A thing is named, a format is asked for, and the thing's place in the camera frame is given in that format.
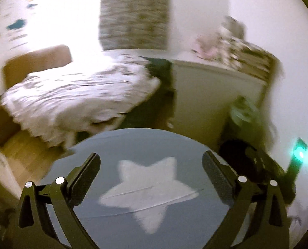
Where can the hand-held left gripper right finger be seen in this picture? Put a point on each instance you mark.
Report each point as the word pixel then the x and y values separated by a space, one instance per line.
pixel 216 176

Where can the stack of books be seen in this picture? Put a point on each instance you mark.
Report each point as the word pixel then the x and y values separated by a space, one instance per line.
pixel 249 54

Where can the brown headboard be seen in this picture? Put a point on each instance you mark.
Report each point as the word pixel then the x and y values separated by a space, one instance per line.
pixel 37 62

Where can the patterned curtain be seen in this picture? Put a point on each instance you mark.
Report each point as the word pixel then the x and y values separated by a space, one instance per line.
pixel 133 13

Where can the pink item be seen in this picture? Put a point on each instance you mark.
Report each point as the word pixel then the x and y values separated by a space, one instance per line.
pixel 207 46

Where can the white cabinet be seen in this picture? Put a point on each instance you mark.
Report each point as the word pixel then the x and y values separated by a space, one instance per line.
pixel 208 96

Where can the group of wall stickers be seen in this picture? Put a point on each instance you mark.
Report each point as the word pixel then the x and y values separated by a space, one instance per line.
pixel 16 24

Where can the wooden nightstand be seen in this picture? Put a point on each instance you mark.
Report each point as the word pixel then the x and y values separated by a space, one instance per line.
pixel 1 127

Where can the white duvet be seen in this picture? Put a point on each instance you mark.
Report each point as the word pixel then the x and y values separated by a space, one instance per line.
pixel 73 96

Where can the green lidded bin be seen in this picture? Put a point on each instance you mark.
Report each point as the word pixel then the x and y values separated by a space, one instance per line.
pixel 240 114

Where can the dark green bed base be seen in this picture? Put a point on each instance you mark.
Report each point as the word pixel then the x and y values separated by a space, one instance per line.
pixel 161 83

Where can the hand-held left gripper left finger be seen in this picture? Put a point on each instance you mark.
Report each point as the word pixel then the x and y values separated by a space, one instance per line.
pixel 85 179

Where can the white star sticker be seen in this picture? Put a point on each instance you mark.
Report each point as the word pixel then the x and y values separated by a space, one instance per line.
pixel 143 194

